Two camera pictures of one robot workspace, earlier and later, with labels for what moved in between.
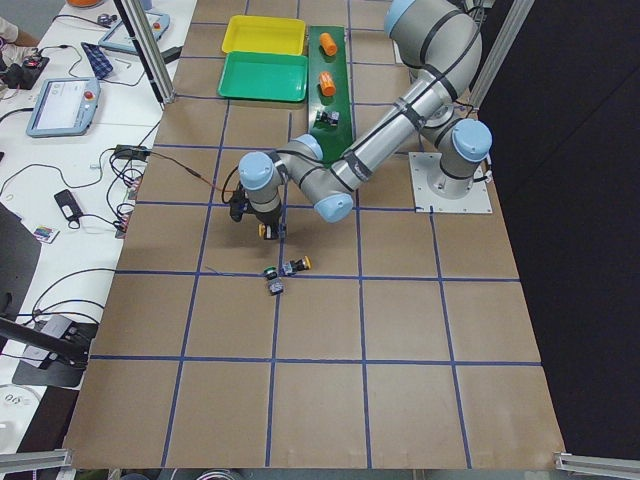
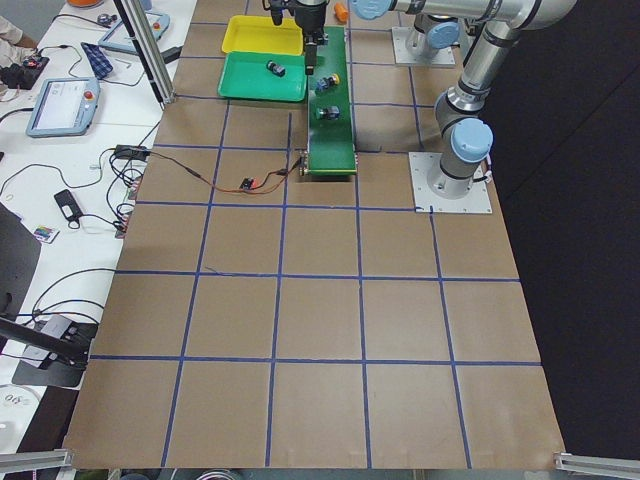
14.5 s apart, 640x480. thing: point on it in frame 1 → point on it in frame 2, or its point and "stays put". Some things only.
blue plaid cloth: [99, 63] stays put
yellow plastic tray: [265, 34] stays put
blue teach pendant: [64, 107] stays put
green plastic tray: [264, 76] stays put
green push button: [275, 283] → [330, 112]
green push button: [328, 116] → [274, 68]
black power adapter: [68, 205] stays put
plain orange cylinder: [328, 44] → [341, 12]
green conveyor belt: [329, 102] stays put
